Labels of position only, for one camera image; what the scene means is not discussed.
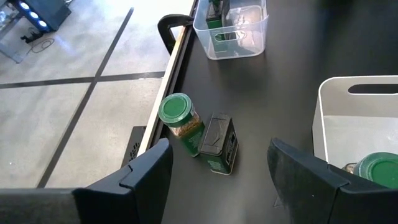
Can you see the green-lidded glass spice jar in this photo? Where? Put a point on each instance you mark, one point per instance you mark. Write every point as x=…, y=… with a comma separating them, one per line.
x=381, y=169
x=177, y=109

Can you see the clear plastic bin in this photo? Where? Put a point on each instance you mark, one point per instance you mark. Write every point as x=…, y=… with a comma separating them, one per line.
x=256, y=31

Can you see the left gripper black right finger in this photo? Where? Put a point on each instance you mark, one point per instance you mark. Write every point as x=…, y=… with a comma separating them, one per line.
x=317, y=196

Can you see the white plastic bin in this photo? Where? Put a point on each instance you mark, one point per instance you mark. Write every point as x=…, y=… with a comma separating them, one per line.
x=348, y=130

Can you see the dark green black pepper tin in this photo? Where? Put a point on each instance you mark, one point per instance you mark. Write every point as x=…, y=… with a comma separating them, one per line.
x=217, y=37
x=219, y=137

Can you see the wooden table frame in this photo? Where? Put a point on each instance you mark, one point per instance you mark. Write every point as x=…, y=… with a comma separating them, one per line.
x=163, y=90

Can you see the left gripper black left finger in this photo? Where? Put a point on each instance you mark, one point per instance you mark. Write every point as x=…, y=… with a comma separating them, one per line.
x=136, y=193

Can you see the black case with blue lights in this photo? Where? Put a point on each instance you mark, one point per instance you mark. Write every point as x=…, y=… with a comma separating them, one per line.
x=49, y=12

